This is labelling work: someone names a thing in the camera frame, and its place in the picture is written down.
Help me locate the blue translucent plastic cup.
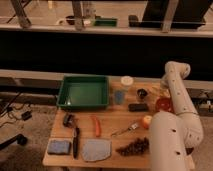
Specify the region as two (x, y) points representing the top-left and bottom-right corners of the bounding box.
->
(114, 89), (126, 105)

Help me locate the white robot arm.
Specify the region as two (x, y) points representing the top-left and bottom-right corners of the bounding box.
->
(149, 61), (204, 171)

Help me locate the grey blue cloth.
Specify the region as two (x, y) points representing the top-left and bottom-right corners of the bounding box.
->
(82, 139), (111, 162)

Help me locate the black binder clip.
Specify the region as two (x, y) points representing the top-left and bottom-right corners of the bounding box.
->
(137, 88), (148, 101)

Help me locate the orange apple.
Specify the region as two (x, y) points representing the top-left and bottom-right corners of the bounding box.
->
(142, 115), (152, 129)

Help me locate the dark grape bunch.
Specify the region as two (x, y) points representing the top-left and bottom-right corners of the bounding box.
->
(116, 137), (149, 156)

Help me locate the black power adapter cable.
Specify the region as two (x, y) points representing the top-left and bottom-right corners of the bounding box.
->
(0, 92), (34, 128)

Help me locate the black rectangular block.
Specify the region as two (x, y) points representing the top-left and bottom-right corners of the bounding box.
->
(128, 103), (149, 112)

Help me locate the green plastic tray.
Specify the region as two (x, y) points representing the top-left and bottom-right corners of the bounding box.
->
(57, 76), (109, 110)

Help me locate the blue sponge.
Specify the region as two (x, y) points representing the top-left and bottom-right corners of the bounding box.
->
(47, 140), (71, 155)

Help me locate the orange carrot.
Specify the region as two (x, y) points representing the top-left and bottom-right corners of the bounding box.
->
(92, 116), (101, 137)

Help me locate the black brush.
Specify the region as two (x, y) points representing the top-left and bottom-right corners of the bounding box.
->
(63, 114), (76, 128)

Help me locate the green box on shelf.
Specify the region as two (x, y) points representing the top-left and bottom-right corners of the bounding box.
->
(95, 18), (117, 27)

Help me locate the dark red background bowl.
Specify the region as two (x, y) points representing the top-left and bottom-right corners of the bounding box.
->
(66, 16), (75, 25)

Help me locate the red wooden bowl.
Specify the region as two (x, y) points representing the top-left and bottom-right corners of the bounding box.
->
(155, 97), (174, 113)

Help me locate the wooden board table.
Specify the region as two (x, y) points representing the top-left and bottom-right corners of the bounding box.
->
(42, 80), (196, 170)

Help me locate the silver fork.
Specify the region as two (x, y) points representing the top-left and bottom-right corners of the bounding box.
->
(111, 123), (139, 137)

